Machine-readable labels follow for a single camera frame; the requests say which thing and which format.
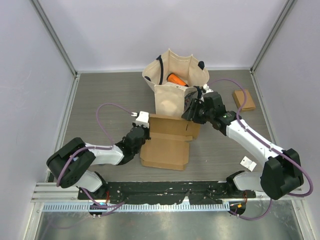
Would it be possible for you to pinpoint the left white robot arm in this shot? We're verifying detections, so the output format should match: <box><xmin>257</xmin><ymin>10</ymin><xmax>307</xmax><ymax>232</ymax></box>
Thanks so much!
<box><xmin>46</xmin><ymin>123</ymin><xmax>150</xmax><ymax>200</ymax></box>

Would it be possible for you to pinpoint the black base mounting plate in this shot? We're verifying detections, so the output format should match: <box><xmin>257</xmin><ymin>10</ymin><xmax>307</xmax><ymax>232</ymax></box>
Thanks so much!
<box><xmin>90</xmin><ymin>181</ymin><xmax>256</xmax><ymax>205</ymax></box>

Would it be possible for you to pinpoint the cardboard sheet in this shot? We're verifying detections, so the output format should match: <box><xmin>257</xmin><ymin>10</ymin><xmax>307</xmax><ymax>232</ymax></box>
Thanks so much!
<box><xmin>139</xmin><ymin>114</ymin><xmax>201</xmax><ymax>171</ymax></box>

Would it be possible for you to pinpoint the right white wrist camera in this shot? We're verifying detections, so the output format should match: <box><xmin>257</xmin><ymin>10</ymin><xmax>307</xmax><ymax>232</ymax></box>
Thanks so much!
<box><xmin>201</xmin><ymin>84</ymin><xmax>213</xmax><ymax>95</ymax></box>

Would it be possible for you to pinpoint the slotted cable duct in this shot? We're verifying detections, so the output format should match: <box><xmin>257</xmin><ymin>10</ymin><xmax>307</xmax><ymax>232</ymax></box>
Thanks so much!
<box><xmin>42</xmin><ymin>201</ymin><xmax>230</xmax><ymax>213</ymax></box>

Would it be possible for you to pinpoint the brown cardboard box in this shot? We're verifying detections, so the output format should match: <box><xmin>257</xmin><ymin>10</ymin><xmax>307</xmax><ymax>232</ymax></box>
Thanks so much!
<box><xmin>232</xmin><ymin>89</ymin><xmax>256</xmax><ymax>112</ymax></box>

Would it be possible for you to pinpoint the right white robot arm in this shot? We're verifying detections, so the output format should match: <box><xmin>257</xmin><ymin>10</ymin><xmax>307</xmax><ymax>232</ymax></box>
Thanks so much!
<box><xmin>181</xmin><ymin>91</ymin><xmax>304</xmax><ymax>200</ymax></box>

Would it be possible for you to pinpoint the right aluminium frame post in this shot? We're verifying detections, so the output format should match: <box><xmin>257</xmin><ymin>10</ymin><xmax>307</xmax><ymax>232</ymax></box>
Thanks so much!
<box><xmin>250</xmin><ymin>0</ymin><xmax>297</xmax><ymax>74</ymax></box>

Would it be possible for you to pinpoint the left aluminium frame post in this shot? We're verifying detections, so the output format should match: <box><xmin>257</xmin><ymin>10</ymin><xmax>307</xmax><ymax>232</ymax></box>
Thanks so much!
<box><xmin>29</xmin><ymin>0</ymin><xmax>78</xmax><ymax>78</ymax></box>

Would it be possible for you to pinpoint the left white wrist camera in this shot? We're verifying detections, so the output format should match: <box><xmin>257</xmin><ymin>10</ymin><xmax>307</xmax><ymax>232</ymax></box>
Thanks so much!
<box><xmin>131</xmin><ymin>111</ymin><xmax>150</xmax><ymax>128</ymax></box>

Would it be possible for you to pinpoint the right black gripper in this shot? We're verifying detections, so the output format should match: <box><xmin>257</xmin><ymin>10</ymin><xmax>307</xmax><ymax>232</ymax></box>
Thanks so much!
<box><xmin>181</xmin><ymin>98</ymin><xmax>214</xmax><ymax>125</ymax></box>

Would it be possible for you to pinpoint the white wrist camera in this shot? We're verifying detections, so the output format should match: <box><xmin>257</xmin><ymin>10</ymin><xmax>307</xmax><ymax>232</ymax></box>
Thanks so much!
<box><xmin>131</xmin><ymin>111</ymin><xmax>150</xmax><ymax>128</ymax></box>
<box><xmin>201</xmin><ymin>84</ymin><xmax>213</xmax><ymax>95</ymax></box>

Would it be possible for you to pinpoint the orange bottle in bag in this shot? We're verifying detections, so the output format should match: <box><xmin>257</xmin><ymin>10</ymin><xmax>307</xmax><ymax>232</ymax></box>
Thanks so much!
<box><xmin>167</xmin><ymin>73</ymin><xmax>189</xmax><ymax>87</ymax></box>

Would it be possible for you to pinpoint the beige canvas tote bag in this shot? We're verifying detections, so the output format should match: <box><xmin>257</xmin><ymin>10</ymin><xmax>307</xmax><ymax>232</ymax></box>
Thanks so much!
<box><xmin>142</xmin><ymin>49</ymin><xmax>210</xmax><ymax>117</ymax></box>

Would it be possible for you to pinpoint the aluminium frame post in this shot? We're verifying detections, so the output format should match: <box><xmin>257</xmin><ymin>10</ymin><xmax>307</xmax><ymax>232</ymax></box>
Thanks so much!
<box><xmin>29</xmin><ymin>0</ymin><xmax>78</xmax><ymax>78</ymax></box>
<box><xmin>250</xmin><ymin>0</ymin><xmax>297</xmax><ymax>74</ymax></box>

